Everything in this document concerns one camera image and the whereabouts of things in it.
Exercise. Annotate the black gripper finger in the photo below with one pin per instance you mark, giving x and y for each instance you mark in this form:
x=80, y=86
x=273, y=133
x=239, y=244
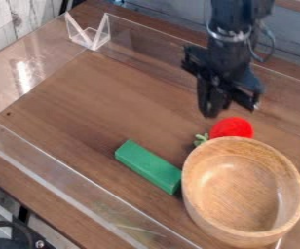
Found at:
x=247, y=100
x=213, y=96

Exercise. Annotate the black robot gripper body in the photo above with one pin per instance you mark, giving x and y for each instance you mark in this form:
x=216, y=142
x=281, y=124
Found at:
x=221, y=66

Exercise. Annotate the red knitted strawberry toy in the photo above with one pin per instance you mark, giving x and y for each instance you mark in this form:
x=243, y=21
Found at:
x=232, y=126

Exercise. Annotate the wooden bowl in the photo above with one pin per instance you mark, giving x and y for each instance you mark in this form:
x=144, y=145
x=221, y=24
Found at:
x=241, y=191

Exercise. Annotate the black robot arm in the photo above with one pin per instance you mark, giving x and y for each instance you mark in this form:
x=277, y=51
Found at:
x=237, y=22

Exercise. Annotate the green rectangular block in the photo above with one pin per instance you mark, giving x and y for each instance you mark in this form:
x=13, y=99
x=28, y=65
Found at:
x=151, y=166

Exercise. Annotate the black device with screw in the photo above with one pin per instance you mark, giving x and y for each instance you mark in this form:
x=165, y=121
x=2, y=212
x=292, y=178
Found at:
x=26, y=239

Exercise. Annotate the clear acrylic back wall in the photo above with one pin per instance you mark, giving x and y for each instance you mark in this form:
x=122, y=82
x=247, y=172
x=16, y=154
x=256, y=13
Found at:
x=156, y=53

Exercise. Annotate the clear acrylic wall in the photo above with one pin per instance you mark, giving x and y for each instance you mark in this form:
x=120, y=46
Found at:
x=156, y=53
x=104, y=208

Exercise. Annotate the clear acrylic corner bracket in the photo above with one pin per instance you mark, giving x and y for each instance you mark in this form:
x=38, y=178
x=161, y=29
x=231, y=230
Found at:
x=89, y=37

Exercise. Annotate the clear acrylic front wall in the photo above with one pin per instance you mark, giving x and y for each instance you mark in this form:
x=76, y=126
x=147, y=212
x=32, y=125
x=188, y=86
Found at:
x=104, y=208

